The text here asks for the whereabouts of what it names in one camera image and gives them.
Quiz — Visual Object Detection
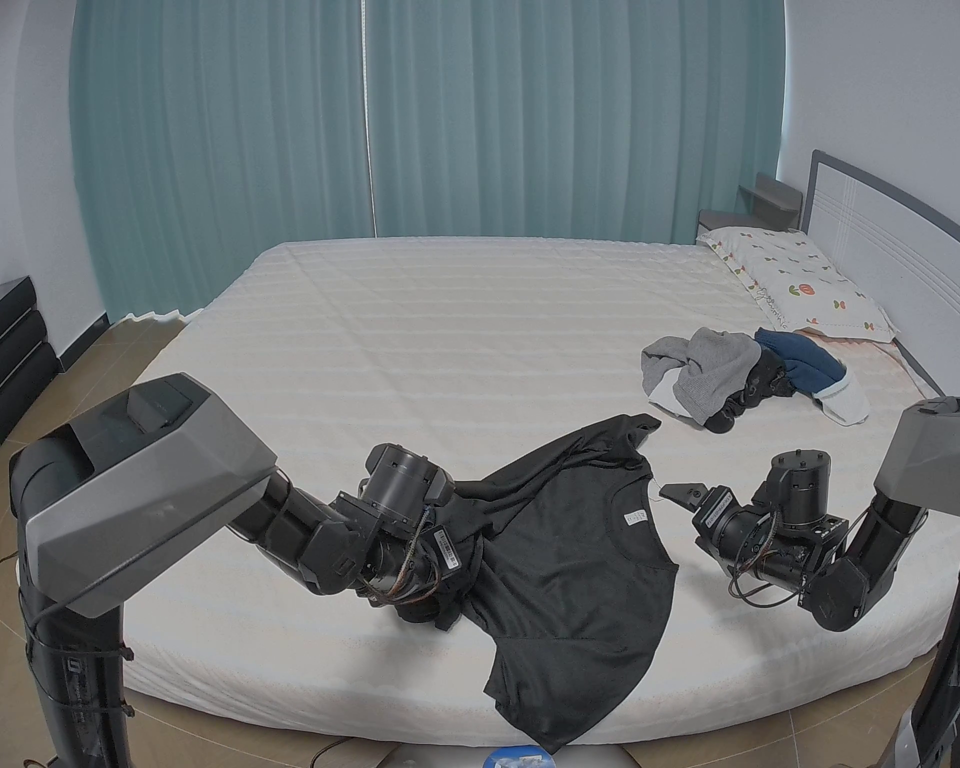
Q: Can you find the black T-shirt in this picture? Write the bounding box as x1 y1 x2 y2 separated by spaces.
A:
393 412 681 756

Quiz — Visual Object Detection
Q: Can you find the white printed pillow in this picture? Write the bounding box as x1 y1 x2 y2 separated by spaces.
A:
696 225 901 345

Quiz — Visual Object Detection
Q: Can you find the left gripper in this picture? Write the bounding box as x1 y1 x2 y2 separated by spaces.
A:
373 525 483 603

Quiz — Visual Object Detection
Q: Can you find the pile of clothes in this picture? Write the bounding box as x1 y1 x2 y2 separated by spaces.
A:
639 326 873 435

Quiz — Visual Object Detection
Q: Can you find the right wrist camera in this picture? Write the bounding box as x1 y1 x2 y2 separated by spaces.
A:
742 483 780 525

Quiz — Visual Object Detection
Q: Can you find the black chest of drawers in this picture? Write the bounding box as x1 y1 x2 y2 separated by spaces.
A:
0 276 60 445

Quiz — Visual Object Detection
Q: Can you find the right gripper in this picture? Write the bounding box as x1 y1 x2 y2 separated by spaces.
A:
692 484 763 565

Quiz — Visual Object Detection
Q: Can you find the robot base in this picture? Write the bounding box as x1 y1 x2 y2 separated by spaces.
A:
375 741 625 768

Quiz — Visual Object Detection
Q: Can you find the blue-green curtain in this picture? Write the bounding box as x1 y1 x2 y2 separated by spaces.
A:
69 0 376 321
363 0 789 246

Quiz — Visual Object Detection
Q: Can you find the grey bedside table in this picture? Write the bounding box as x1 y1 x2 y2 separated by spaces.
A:
696 172 804 245

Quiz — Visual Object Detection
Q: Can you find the bed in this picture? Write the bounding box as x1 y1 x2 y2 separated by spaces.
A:
120 148 960 751

